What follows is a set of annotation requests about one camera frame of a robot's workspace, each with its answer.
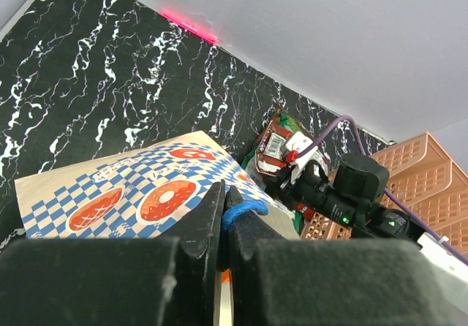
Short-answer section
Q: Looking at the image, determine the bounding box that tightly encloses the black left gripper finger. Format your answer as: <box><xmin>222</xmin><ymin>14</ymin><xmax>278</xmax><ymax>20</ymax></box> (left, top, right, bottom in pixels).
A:
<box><xmin>1</xmin><ymin>181</ymin><xmax>225</xmax><ymax>325</ymax></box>

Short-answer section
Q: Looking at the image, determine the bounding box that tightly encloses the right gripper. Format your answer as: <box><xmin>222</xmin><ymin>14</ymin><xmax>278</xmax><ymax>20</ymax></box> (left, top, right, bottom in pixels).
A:
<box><xmin>224</xmin><ymin>161</ymin><xmax>467</xmax><ymax>325</ymax></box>

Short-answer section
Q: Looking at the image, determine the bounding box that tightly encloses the checkered paper bag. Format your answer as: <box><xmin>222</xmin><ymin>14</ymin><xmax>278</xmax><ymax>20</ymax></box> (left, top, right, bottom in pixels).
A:
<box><xmin>14</xmin><ymin>130</ymin><xmax>297</xmax><ymax>326</ymax></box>

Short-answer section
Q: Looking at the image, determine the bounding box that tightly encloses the brown Kettle chips bag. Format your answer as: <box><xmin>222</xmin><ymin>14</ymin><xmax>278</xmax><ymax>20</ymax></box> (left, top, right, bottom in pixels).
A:
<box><xmin>254</xmin><ymin>105</ymin><xmax>313</xmax><ymax>176</ymax></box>

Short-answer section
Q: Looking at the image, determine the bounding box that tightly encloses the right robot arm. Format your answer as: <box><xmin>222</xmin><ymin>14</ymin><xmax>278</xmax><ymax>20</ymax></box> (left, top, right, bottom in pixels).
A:
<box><xmin>222</xmin><ymin>153</ymin><xmax>460</xmax><ymax>325</ymax></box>

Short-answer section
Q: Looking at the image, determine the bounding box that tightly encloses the pink desk organizer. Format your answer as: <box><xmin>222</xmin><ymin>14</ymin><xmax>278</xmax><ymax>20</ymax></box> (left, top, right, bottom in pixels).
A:
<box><xmin>299</xmin><ymin>131</ymin><xmax>468</xmax><ymax>257</ymax></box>

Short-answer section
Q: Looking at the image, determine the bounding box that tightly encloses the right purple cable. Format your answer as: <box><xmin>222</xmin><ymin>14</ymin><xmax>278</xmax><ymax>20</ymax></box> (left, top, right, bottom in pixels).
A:
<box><xmin>295</xmin><ymin>115</ymin><xmax>468</xmax><ymax>267</ymax></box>

